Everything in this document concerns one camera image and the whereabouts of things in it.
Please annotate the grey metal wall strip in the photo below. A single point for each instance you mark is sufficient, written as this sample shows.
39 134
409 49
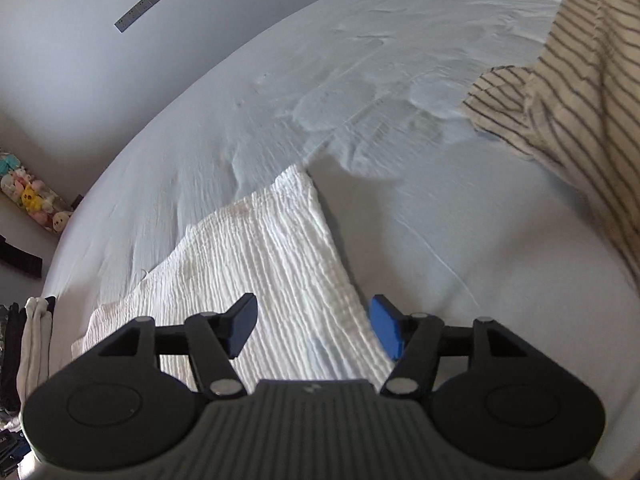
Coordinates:
145 5

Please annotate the white hanging cloth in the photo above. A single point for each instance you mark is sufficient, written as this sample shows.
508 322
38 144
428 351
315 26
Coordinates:
35 340

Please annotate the row of plush toys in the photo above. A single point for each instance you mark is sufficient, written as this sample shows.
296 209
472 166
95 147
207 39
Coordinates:
30 195

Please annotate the bed with grey sheet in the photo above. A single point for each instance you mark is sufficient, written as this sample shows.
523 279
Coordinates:
350 85

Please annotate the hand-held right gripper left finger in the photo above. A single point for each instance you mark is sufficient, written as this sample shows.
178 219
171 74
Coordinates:
242 325

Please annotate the dark hanging clothes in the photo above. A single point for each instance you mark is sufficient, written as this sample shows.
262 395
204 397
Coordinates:
10 350

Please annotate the beige striped garment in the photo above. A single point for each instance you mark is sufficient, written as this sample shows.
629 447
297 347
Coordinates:
575 85

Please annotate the white crinkled muslin cloth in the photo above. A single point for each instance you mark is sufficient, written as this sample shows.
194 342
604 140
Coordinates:
280 250

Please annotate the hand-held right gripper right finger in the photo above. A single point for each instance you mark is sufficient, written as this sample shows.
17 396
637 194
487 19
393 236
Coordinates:
387 327

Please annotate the black bag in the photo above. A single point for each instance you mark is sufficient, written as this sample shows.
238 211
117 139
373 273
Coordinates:
20 260

